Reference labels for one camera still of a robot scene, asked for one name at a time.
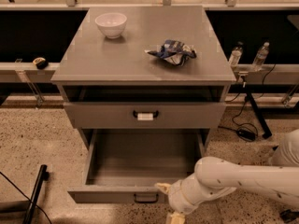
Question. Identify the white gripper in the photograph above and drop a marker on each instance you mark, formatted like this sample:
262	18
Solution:
177	196

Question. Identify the grey drawer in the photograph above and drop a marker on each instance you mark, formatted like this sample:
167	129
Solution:
135	115
123	166

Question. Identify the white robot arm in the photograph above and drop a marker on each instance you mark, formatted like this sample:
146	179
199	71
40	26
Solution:
213	178

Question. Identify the grey top drawer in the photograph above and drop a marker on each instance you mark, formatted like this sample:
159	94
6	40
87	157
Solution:
135	115

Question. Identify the grey drawer cabinet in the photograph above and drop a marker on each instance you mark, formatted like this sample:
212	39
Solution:
98	69

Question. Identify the black stand leg right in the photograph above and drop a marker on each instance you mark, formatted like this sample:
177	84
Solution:
266	131

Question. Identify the black stand leg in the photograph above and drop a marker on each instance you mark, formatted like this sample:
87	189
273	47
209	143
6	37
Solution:
42	176
266	131

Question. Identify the black stand leg left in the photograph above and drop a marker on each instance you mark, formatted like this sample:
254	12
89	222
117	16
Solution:
42	176

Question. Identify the crumpled blue chip bag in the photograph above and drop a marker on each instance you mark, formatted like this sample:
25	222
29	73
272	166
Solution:
174	52

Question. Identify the clear water bottle left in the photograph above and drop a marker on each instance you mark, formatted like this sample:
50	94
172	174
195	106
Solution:
236	54

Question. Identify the clear water bottle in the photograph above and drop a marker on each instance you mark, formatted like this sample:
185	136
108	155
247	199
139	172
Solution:
236	54
260	57

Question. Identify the clear water bottle right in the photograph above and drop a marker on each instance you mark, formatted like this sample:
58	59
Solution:
260	57

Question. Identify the white bowl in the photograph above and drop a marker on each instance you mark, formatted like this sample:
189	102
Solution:
111	25

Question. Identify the yellow black tape measure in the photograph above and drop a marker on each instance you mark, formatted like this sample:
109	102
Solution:
40	63

